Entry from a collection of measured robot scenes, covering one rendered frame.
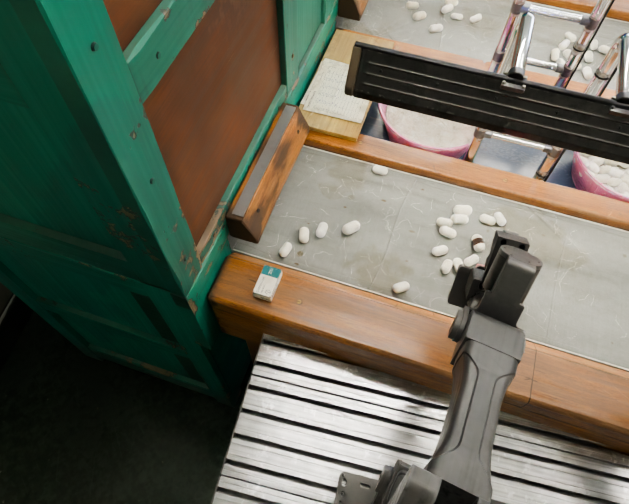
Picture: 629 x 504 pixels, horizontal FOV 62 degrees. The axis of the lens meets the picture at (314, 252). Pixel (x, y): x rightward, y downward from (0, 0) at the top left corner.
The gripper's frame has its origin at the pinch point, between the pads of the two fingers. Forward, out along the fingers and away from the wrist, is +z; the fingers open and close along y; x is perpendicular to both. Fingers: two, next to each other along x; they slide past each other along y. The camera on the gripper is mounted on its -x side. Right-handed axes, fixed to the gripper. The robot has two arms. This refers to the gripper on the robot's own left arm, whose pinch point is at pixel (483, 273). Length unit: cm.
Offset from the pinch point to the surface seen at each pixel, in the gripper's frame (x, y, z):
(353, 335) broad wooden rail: 16.1, 17.8, -4.8
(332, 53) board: -28, 43, 45
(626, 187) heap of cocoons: -15.3, -27.4, 35.9
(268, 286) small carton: 12.5, 34.9, -3.7
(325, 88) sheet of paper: -20, 41, 36
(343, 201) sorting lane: -0.4, 28.3, 18.7
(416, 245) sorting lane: 3.2, 11.4, 14.5
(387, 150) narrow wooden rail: -11.4, 22.9, 27.9
